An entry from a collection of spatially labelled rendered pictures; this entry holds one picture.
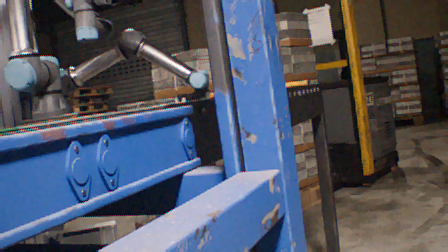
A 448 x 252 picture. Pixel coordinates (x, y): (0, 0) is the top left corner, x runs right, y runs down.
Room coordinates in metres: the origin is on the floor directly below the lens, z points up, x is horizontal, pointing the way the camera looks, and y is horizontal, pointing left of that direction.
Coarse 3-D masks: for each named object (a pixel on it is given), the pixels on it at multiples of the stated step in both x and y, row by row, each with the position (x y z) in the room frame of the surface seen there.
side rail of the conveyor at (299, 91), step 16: (288, 96) 1.52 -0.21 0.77; (304, 96) 1.72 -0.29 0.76; (320, 96) 1.99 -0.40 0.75; (208, 112) 0.95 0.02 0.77; (304, 112) 1.69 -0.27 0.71; (320, 112) 1.95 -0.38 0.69; (192, 128) 0.88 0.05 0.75; (208, 128) 0.94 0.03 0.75; (208, 144) 0.93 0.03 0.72; (208, 160) 0.92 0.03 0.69
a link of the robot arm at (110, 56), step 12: (144, 36) 2.55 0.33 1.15; (108, 48) 2.52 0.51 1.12; (120, 48) 2.49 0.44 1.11; (96, 60) 2.51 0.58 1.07; (108, 60) 2.51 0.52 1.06; (120, 60) 2.55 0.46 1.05; (72, 72) 2.51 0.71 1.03; (84, 72) 2.52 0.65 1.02; (96, 72) 2.54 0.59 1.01; (72, 84) 2.51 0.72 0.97
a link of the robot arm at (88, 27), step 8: (80, 16) 1.73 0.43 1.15; (88, 16) 1.73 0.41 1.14; (80, 24) 1.73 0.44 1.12; (88, 24) 1.73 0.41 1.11; (96, 24) 1.76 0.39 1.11; (80, 32) 1.73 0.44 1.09; (88, 32) 1.73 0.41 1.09; (96, 32) 1.76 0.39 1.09; (80, 40) 1.74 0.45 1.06; (88, 40) 1.75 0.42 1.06
